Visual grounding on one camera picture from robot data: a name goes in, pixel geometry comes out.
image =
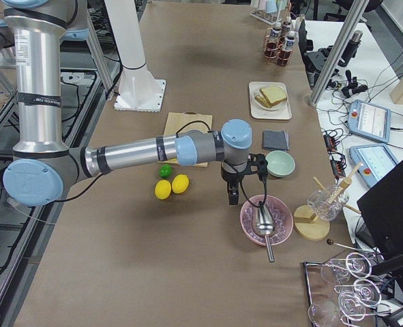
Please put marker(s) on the black monitor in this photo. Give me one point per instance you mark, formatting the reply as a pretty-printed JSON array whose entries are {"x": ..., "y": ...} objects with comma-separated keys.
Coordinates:
[{"x": 382, "y": 211}]

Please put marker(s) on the wooden mug tree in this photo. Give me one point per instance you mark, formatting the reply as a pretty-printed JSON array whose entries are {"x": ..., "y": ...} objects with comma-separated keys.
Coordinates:
[{"x": 308, "y": 224}]

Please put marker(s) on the mint green bowl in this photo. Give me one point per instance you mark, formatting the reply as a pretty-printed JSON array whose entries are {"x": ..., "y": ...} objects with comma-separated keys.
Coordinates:
[{"x": 280, "y": 164}]

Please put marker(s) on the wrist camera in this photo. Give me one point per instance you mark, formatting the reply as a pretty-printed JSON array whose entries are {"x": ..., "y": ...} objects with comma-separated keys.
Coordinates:
[{"x": 258, "y": 165}]

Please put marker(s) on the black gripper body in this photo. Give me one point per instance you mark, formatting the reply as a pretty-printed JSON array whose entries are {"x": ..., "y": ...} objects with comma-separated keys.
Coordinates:
[{"x": 230, "y": 176}]

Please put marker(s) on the wooden cutting board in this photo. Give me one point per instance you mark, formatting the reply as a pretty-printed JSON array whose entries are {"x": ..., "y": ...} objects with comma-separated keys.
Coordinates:
[{"x": 178, "y": 123}]

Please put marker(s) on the steel scoop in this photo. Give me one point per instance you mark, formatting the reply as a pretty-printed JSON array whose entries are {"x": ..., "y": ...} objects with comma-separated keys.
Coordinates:
[{"x": 263, "y": 226}]

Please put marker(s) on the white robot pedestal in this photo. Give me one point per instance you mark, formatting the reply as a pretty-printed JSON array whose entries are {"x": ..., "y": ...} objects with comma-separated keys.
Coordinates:
[{"x": 138, "y": 89}]

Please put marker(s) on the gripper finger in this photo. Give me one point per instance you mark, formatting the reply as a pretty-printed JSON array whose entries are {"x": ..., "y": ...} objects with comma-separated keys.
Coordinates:
[
  {"x": 235, "y": 194},
  {"x": 231, "y": 193}
]

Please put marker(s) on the green lime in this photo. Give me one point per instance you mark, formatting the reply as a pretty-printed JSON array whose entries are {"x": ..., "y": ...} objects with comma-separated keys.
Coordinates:
[{"x": 165, "y": 171}]

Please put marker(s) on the copper wire bottle rack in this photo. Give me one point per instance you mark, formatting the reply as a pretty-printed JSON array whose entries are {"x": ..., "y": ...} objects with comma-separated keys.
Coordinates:
[{"x": 279, "y": 42}]

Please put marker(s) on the bread slice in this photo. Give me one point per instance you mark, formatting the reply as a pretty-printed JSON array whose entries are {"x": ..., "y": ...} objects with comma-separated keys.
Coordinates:
[
  {"x": 273, "y": 94},
  {"x": 262, "y": 101}
]

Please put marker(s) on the cream rabbit tray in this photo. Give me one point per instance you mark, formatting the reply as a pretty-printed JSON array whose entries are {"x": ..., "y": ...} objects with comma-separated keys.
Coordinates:
[{"x": 282, "y": 112}]

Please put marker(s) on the tea bottle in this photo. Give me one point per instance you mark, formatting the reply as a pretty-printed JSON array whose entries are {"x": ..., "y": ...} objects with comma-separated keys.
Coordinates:
[
  {"x": 286, "y": 26},
  {"x": 272, "y": 41},
  {"x": 286, "y": 49}
]

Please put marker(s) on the yellow lemon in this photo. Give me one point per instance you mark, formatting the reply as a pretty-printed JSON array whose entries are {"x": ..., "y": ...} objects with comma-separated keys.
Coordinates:
[
  {"x": 180, "y": 183},
  {"x": 163, "y": 189}
]

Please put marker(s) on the grey folded cloth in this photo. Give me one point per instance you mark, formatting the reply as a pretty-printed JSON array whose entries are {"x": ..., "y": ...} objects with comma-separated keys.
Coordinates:
[{"x": 275, "y": 140}]

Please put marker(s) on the blue teach pendant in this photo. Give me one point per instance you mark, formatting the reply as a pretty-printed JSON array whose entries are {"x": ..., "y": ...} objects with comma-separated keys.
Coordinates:
[
  {"x": 377, "y": 160},
  {"x": 369, "y": 121}
]

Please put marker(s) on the glass mug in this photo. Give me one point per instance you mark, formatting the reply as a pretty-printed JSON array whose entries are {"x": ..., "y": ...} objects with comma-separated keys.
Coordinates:
[{"x": 325, "y": 204}]

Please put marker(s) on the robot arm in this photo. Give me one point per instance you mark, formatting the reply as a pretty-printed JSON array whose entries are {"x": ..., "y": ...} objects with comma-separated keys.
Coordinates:
[{"x": 45, "y": 163}]

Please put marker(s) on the aluminium frame post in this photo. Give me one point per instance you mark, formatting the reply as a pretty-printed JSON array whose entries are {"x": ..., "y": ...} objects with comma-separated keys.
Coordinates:
[{"x": 354, "y": 14}]

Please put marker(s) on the pink bowl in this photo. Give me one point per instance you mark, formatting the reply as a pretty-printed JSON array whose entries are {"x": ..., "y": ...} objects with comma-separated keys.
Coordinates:
[{"x": 282, "y": 217}]

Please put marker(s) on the wine glass rack tray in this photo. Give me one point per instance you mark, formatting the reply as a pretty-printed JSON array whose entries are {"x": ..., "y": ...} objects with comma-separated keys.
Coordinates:
[{"x": 345, "y": 291}]

